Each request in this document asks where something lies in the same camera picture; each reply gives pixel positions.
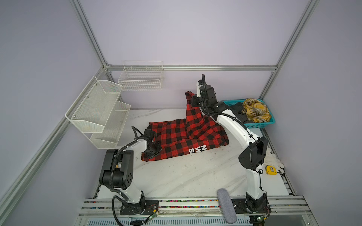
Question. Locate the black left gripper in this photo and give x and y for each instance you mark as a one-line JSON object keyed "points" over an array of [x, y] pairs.
{"points": [[158, 149]]}

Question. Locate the red black plaid shirt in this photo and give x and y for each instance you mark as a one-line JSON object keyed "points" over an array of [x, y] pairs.
{"points": [[193, 134]]}

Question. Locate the dark grey shirt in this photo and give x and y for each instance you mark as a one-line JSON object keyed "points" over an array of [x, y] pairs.
{"points": [[238, 111]]}

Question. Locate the white mesh shelf bin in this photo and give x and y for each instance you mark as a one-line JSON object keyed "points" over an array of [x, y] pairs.
{"points": [[91, 110], [110, 136]]}

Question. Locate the white work glove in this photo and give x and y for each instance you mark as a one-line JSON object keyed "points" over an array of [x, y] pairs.
{"points": [[272, 160]]}

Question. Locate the white mesh upper shelf bin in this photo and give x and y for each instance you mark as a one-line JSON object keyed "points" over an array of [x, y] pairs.
{"points": [[91, 110]]}

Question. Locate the yellow plaid shirt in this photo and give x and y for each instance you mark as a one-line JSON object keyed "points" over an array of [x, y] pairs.
{"points": [[256, 111]]}

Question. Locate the white mesh lower shelf bin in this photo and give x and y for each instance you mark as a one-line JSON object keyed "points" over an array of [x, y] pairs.
{"points": [[110, 136]]}

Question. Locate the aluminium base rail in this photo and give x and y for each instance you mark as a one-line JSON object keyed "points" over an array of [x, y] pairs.
{"points": [[284, 210]]}

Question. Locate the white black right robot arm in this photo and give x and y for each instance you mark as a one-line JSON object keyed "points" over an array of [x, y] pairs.
{"points": [[253, 147]]}

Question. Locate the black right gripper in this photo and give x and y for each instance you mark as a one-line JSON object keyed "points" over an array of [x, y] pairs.
{"points": [[193, 100]]}

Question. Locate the grey foam microphone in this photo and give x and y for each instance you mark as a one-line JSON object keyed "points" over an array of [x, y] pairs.
{"points": [[227, 206]]}

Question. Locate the yellow tape measure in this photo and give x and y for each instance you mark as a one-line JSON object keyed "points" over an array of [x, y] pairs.
{"points": [[270, 170]]}

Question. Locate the white wire wall basket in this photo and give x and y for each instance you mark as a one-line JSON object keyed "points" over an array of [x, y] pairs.
{"points": [[142, 75]]}

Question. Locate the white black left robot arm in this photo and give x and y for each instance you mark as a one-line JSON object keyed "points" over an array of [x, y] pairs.
{"points": [[118, 171]]}

